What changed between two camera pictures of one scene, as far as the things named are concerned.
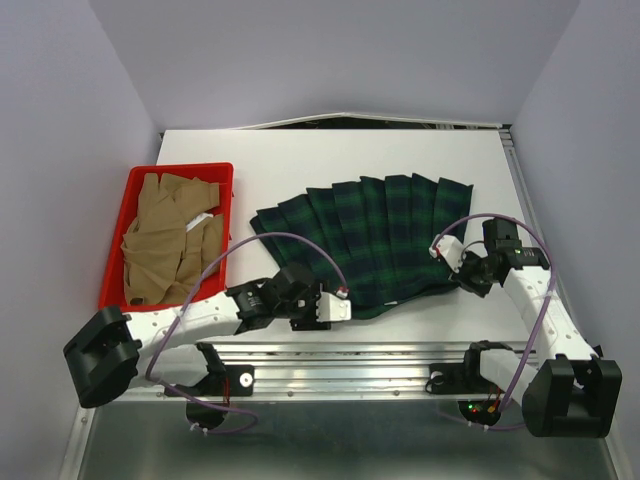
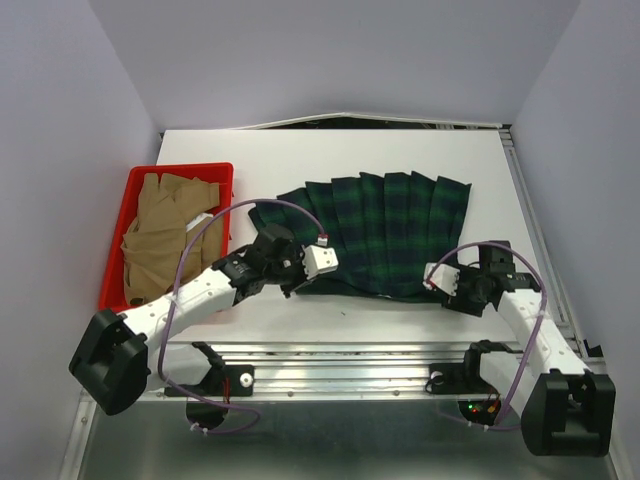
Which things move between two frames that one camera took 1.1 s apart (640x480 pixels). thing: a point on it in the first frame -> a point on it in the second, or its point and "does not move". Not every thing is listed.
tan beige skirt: (164, 262) does not move
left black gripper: (309, 321) -> (301, 279)
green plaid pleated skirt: (377, 230) does not move
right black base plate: (465, 379) does not move
